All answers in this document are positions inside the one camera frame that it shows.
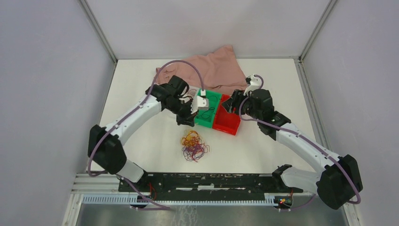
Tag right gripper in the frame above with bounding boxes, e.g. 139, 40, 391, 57
221, 89, 262, 121

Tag red plastic bin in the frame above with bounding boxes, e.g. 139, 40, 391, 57
212, 94, 241, 136

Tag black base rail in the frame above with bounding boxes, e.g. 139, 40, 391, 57
118, 166, 303, 201

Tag translucent white bin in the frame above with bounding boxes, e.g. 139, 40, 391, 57
183, 87, 200, 99

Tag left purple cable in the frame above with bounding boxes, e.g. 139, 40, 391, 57
86, 60, 207, 178

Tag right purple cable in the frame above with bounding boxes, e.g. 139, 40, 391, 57
238, 74, 361, 205

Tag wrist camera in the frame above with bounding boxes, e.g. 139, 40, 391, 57
244, 74, 264, 96
191, 96, 209, 114

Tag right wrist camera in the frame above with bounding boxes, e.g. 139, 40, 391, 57
244, 74, 264, 96

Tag white cable duct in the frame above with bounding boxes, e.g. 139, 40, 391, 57
82, 194, 278, 207

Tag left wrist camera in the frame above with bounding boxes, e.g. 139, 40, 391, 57
191, 96, 209, 114

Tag green plastic bin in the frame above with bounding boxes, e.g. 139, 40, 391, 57
195, 90, 222, 128

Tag purple cable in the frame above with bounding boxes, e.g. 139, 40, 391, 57
238, 74, 361, 205
86, 60, 207, 178

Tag coloured cable pile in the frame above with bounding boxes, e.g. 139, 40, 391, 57
181, 129, 210, 163

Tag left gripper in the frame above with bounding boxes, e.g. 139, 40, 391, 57
166, 98, 199, 127

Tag pink cloth shorts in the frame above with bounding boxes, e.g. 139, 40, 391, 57
156, 45, 247, 95

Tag black cables in green bin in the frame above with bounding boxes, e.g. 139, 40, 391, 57
198, 95, 219, 121

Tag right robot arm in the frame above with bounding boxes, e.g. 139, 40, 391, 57
220, 89, 363, 210

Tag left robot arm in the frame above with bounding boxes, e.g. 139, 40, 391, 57
88, 76, 207, 192

